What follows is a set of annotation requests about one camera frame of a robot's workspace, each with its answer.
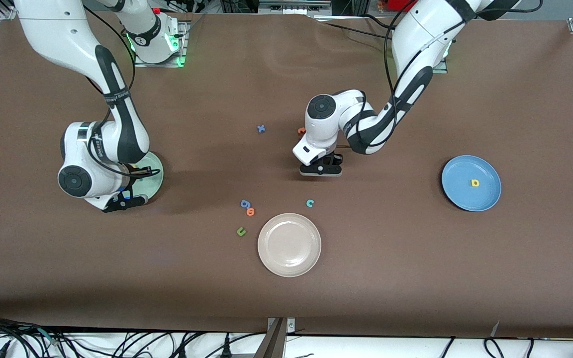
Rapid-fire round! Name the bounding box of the blue plate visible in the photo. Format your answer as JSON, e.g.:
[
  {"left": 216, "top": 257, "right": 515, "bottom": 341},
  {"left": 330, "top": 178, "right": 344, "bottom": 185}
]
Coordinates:
[{"left": 441, "top": 155, "right": 502, "bottom": 212}]

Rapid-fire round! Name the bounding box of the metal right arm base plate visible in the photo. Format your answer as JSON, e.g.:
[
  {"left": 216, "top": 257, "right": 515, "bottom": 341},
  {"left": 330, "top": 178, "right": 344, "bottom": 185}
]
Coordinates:
[{"left": 133, "top": 20, "right": 190, "bottom": 68}]

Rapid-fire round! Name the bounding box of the green plate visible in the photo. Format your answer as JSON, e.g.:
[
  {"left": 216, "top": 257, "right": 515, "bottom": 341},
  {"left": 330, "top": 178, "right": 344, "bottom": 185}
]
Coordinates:
[{"left": 135, "top": 152, "right": 164, "bottom": 200}]

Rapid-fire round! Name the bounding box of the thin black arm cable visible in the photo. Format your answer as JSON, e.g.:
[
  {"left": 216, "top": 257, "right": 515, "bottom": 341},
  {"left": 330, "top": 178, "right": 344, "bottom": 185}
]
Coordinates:
[{"left": 90, "top": 122, "right": 162, "bottom": 179}]

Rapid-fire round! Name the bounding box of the black crate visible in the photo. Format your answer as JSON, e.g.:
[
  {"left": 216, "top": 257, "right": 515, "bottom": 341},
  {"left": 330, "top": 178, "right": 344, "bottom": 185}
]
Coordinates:
[{"left": 221, "top": 0, "right": 260, "bottom": 14}]

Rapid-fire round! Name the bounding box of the metal table bracket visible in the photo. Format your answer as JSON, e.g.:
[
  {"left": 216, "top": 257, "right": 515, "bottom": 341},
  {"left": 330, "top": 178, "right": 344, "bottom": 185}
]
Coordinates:
[{"left": 254, "top": 317, "right": 296, "bottom": 358}]

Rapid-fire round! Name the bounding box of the brown table cover sheet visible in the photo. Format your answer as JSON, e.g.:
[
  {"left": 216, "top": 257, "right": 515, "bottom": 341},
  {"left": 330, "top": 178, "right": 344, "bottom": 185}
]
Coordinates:
[{"left": 0, "top": 9, "right": 573, "bottom": 339}]

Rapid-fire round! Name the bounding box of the grey device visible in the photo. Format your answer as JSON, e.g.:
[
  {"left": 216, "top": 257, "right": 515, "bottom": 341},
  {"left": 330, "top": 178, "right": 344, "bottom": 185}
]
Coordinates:
[{"left": 258, "top": 0, "right": 333, "bottom": 16}]

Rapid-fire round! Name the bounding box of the beige plate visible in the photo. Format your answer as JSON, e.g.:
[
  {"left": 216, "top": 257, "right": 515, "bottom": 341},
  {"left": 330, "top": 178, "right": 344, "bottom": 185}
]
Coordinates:
[{"left": 257, "top": 213, "right": 322, "bottom": 277}]

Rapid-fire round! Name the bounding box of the green thin cable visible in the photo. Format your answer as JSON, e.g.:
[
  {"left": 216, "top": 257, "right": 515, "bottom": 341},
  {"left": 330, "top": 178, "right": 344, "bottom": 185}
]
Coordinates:
[{"left": 38, "top": 328, "right": 63, "bottom": 345}]

